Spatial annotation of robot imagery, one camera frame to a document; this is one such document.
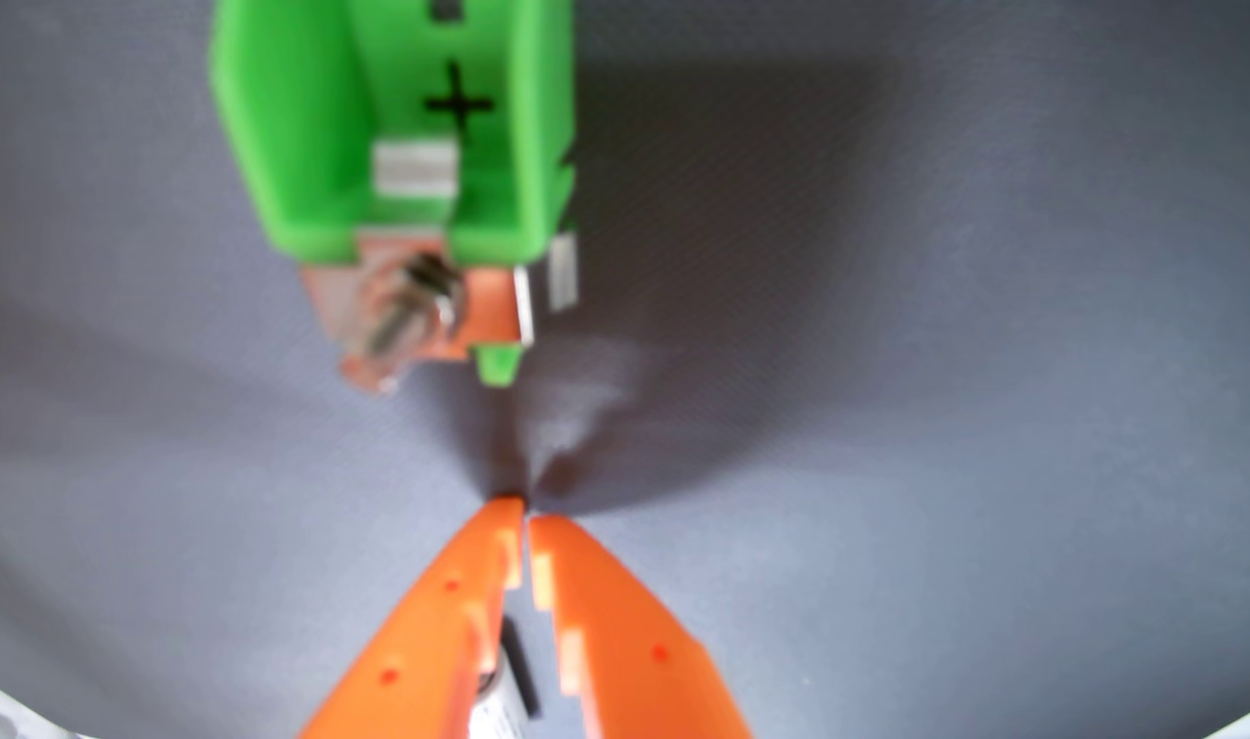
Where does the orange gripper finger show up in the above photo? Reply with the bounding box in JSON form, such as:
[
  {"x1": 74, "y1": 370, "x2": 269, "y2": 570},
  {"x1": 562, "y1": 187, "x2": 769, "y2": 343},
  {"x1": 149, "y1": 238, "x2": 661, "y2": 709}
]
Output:
[
  {"x1": 528, "y1": 513, "x2": 755, "y2": 739},
  {"x1": 298, "y1": 497, "x2": 526, "y2": 739}
]

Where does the grey table mat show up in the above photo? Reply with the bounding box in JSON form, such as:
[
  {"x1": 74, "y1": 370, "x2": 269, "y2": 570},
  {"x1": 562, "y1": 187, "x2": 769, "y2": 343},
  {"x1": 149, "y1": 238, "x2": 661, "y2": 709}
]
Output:
[{"x1": 0, "y1": 0, "x2": 1250, "y2": 739}]

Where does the green battery holder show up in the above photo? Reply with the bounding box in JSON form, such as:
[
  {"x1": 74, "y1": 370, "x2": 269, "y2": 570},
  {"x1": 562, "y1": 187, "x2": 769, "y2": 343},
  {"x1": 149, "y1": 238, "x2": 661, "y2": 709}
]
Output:
[{"x1": 209, "y1": 0, "x2": 582, "y2": 396}]

